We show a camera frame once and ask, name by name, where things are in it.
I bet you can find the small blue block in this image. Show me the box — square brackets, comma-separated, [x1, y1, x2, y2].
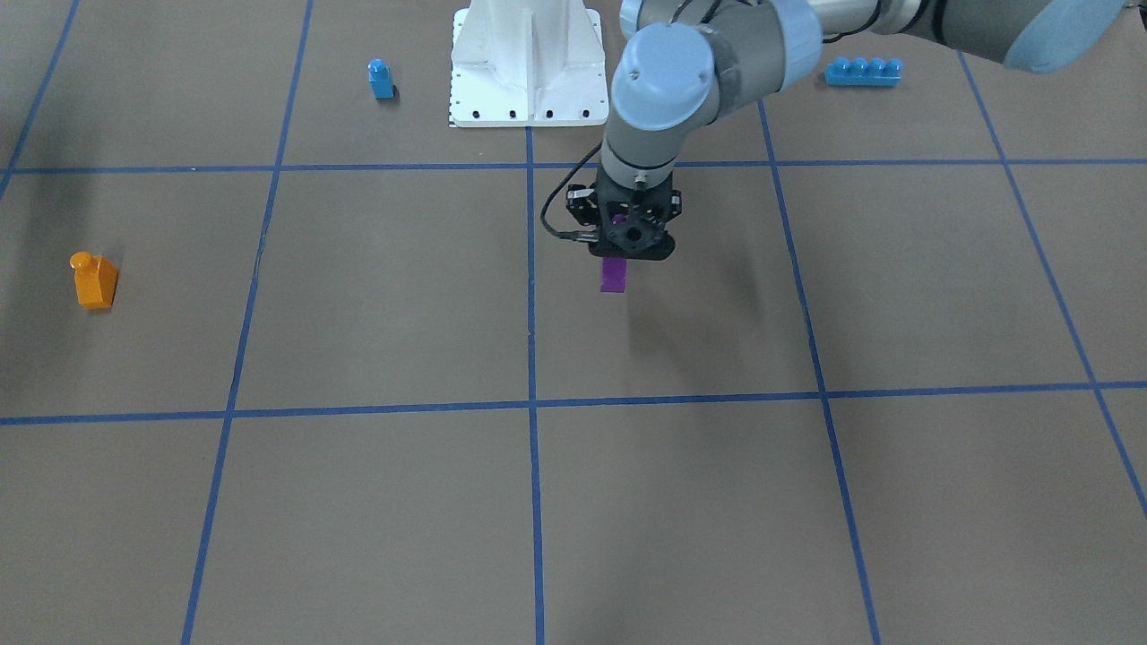
[367, 59, 396, 99]

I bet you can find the long blue studded block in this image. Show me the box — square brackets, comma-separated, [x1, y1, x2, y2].
[824, 57, 904, 87]

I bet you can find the purple trapezoid block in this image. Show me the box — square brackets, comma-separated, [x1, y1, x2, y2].
[599, 238, 627, 294]

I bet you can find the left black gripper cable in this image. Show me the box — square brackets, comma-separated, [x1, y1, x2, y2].
[539, 142, 603, 243]

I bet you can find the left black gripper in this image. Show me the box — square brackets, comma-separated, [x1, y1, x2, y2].
[565, 171, 682, 261]

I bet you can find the orange trapezoid block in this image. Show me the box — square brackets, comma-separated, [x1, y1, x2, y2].
[70, 252, 118, 310]

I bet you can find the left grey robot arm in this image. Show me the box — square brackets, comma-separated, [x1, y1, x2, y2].
[539, 1, 1123, 261]

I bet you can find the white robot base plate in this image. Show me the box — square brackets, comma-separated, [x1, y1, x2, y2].
[448, 1, 609, 129]

